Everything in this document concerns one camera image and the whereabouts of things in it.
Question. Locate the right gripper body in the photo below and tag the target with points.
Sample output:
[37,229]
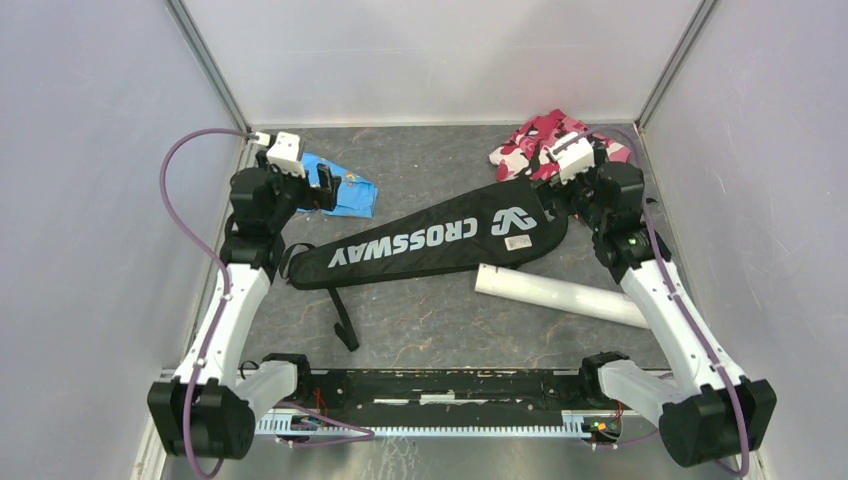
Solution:
[577,195]

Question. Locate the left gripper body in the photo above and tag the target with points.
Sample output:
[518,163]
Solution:
[297,191]

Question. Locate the black racket bag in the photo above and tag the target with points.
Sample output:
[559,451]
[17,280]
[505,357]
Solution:
[505,224]

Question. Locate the white shuttlecock tube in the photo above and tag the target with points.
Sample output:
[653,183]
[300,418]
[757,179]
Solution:
[559,295]

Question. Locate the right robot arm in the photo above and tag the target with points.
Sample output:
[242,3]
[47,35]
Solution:
[709,410]

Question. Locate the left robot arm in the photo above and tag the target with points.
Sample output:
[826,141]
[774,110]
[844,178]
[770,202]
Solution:
[206,410]

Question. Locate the blue cloth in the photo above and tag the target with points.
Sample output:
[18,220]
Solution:
[357,196]

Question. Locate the pink camouflage bag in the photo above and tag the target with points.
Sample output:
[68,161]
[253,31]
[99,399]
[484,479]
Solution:
[525,153]

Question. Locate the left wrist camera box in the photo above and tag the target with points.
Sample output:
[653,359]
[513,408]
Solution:
[285,151]

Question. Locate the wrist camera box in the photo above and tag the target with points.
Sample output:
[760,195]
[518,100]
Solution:
[285,151]
[573,154]

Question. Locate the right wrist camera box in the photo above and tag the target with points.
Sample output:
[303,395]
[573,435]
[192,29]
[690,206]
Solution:
[573,154]

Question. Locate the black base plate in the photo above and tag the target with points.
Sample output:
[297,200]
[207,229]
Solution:
[451,398]

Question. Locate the white slotted cable duct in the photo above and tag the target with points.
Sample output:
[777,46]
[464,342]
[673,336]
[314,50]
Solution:
[287,422]

